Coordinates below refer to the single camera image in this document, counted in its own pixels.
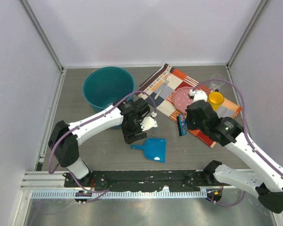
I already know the blue hand brush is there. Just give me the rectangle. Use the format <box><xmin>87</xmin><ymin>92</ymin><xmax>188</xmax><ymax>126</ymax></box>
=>
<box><xmin>177</xmin><ymin>114</ymin><xmax>188</xmax><ymax>137</ymax></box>

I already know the blue dustpan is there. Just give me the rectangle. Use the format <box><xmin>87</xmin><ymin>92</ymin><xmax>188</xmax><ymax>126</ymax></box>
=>
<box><xmin>130</xmin><ymin>138</ymin><xmax>167</xmax><ymax>163</ymax></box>

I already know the teal trash bin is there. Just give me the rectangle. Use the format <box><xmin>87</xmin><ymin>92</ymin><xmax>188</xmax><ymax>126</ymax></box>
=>
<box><xmin>83</xmin><ymin>66</ymin><xmax>135</xmax><ymax>113</ymax></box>

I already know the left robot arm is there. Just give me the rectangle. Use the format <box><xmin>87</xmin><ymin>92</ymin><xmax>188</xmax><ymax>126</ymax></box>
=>
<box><xmin>48</xmin><ymin>98</ymin><xmax>157</xmax><ymax>186</ymax></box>

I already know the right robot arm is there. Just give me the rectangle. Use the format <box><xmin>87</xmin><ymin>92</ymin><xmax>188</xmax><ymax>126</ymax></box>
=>
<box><xmin>186</xmin><ymin>100</ymin><xmax>283</xmax><ymax>214</ymax></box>

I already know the pink dotted plate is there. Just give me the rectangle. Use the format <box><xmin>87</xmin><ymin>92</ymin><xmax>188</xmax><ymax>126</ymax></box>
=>
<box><xmin>172</xmin><ymin>87</ymin><xmax>193</xmax><ymax>113</ymax></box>

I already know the yellow mug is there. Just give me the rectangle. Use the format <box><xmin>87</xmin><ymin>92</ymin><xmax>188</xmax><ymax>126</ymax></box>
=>
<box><xmin>207</xmin><ymin>91</ymin><xmax>225</xmax><ymax>111</ymax></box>

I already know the clear plastic cup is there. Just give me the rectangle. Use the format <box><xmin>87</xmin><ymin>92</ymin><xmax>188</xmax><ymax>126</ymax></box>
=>
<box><xmin>209</xmin><ymin>74</ymin><xmax>226</xmax><ymax>91</ymax></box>

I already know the white plastic fork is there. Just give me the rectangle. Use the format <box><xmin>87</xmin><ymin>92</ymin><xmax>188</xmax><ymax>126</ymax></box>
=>
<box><xmin>154</xmin><ymin>76</ymin><xmax>171</xmax><ymax>100</ymax></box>

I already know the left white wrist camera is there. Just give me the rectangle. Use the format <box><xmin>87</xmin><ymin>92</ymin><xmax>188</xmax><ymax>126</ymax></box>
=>
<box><xmin>140</xmin><ymin>112</ymin><xmax>158</xmax><ymax>132</ymax></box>

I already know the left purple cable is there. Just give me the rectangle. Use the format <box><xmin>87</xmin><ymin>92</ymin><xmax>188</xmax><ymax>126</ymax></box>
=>
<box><xmin>48</xmin><ymin>90</ymin><xmax>158</xmax><ymax>204</ymax></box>

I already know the purple cable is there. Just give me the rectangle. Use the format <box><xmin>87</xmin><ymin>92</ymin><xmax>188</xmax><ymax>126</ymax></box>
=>
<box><xmin>191</xmin><ymin>79</ymin><xmax>283</xmax><ymax>207</ymax></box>
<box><xmin>48</xmin><ymin>90</ymin><xmax>158</xmax><ymax>204</ymax></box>

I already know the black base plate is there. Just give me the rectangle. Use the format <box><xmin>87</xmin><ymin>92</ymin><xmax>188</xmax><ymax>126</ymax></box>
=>
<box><xmin>64</xmin><ymin>169</ymin><xmax>232</xmax><ymax>193</ymax></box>

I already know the white slotted cable duct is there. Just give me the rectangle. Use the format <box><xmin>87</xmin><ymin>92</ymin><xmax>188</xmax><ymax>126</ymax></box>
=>
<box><xmin>31</xmin><ymin>189</ymin><xmax>207</xmax><ymax>199</ymax></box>

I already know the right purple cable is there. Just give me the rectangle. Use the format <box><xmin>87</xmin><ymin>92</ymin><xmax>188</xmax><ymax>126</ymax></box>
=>
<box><xmin>191</xmin><ymin>79</ymin><xmax>283</xmax><ymax>207</ymax></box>

